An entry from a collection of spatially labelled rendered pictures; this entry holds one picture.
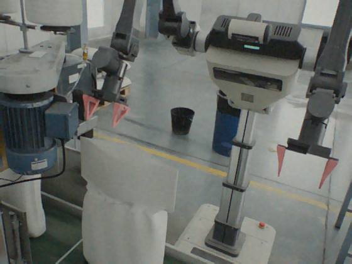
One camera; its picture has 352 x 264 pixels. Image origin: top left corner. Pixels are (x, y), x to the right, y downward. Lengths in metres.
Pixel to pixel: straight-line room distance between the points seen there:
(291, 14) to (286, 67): 7.71
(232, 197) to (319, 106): 1.17
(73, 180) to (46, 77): 1.19
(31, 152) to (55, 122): 0.13
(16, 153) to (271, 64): 0.98
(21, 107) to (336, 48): 0.84
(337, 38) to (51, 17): 0.77
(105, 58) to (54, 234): 1.23
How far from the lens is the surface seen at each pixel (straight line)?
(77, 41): 7.43
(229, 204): 1.94
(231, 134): 3.48
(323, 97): 0.82
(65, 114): 1.04
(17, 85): 1.01
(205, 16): 9.64
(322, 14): 9.03
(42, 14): 1.09
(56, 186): 2.27
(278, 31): 1.40
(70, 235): 1.98
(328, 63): 0.91
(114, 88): 1.05
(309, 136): 0.87
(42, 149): 1.12
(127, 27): 1.08
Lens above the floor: 1.69
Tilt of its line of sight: 24 degrees down
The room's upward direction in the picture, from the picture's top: 6 degrees clockwise
